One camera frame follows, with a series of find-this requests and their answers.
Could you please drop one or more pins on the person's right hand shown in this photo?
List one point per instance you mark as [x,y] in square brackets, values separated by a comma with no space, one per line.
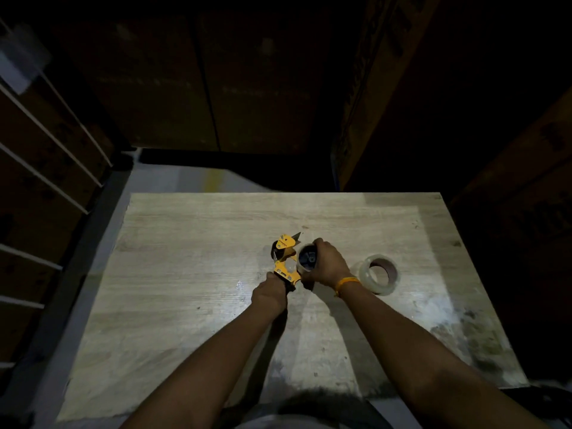
[330,265]

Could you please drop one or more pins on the person's left hand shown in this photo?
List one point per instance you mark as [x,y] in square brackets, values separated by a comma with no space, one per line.
[269,295]

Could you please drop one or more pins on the person's left fingers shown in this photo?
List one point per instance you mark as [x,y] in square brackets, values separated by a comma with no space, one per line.
[273,277]

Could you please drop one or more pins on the person's right fingers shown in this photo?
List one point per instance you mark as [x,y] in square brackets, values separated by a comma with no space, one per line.
[313,272]

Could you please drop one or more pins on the tape roll with dark core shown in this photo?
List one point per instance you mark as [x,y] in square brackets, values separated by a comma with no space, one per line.
[307,259]

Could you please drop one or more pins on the yellow tape dispenser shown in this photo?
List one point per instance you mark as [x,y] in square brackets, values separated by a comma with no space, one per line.
[284,259]

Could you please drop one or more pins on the person's left forearm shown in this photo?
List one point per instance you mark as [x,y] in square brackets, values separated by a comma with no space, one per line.
[210,375]

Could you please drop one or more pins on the person's right forearm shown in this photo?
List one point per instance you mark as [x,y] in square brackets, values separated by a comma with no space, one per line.
[415,352]

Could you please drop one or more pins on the orange wristband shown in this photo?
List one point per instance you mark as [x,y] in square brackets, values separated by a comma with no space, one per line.
[346,282]

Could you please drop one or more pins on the clear packing tape roll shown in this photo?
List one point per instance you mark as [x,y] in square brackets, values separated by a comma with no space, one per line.
[379,274]

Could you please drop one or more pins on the person's dark shirt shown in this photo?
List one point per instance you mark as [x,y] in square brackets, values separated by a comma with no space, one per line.
[313,411]

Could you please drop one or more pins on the tilted brown cardboard box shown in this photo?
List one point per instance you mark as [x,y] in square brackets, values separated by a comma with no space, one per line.
[371,98]

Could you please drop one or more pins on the large brown cardboard box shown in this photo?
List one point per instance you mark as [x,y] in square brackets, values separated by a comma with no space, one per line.
[268,84]
[147,84]

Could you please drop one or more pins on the printed brown cardboard box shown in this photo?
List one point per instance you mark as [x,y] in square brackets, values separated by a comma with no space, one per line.
[523,218]

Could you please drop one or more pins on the white paper label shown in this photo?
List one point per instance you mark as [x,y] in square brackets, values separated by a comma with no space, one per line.
[20,58]

